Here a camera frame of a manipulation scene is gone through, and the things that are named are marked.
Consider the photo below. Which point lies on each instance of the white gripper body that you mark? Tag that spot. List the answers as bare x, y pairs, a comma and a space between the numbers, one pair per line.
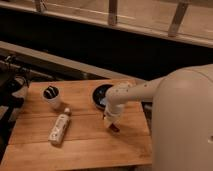
111, 116

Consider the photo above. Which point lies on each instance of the small red pepper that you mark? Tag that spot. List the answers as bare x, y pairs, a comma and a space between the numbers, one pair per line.
114, 128

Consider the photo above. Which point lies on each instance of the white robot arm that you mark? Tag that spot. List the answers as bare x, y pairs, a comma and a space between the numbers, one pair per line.
182, 116

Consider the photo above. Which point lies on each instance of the blue cloth in bowl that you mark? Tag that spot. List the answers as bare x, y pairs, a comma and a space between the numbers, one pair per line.
103, 101

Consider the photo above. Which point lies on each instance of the dark round bowl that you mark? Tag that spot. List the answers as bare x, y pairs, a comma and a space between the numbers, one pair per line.
99, 93

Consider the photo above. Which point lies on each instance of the white cup with dark contents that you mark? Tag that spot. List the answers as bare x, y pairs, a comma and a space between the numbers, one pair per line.
52, 97

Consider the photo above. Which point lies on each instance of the black equipment with cables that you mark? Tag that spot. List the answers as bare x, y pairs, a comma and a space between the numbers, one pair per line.
13, 90

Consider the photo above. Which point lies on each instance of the metal window rail frame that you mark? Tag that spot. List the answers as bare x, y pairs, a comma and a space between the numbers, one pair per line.
187, 21

